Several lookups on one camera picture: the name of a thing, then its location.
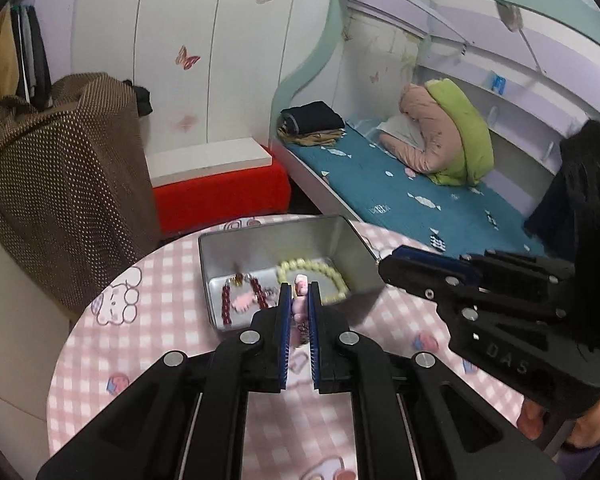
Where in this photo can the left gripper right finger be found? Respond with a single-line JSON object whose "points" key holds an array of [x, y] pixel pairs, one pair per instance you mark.
{"points": [[413, 417]]}

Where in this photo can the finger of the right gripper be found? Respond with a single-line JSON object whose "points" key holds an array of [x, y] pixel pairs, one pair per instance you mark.
{"points": [[417, 282], [439, 264]]}

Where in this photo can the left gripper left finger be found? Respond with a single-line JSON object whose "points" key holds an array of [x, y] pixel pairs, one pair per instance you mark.
{"points": [[184, 417]]}

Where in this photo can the grey metal tin box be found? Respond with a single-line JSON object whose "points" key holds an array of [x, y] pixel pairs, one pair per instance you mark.
{"points": [[327, 249]]}

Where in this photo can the pink bow hair clip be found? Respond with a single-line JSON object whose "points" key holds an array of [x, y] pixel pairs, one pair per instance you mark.
{"points": [[243, 302]]}

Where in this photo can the person right hand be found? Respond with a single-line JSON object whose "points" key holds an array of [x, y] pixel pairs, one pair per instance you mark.
{"points": [[585, 433]]}

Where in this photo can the teal candy print mattress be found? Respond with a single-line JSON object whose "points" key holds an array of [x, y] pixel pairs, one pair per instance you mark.
{"points": [[382, 191]]}

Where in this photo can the green pink folded quilt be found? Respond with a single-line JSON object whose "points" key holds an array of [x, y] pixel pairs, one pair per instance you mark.
{"points": [[458, 148]]}

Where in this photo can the black hanging garment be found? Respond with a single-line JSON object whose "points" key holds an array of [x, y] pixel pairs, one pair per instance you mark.
{"points": [[567, 219]]}

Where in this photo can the white pillow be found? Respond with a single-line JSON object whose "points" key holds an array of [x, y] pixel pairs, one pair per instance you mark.
{"points": [[405, 129]]}

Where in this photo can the blue box on shelf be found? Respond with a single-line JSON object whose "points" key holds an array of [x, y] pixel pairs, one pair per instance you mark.
{"points": [[496, 83]]}

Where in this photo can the red storage ottoman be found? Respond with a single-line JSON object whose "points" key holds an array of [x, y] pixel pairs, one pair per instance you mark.
{"points": [[194, 204]]}

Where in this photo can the folded dark clothes stack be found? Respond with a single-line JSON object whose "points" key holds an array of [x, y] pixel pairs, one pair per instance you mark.
{"points": [[313, 124]]}

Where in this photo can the brown dotted cloth cover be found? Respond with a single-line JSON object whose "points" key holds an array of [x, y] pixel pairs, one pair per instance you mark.
{"points": [[76, 202]]}

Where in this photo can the white wardrobe doors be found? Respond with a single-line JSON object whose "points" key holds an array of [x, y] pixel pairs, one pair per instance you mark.
{"points": [[211, 66]]}

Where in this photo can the black cloth on cover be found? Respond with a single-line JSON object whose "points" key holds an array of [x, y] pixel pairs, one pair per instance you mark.
{"points": [[142, 96]]}

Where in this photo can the hanging clothes row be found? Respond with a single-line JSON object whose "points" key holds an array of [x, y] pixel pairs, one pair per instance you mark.
{"points": [[24, 70]]}

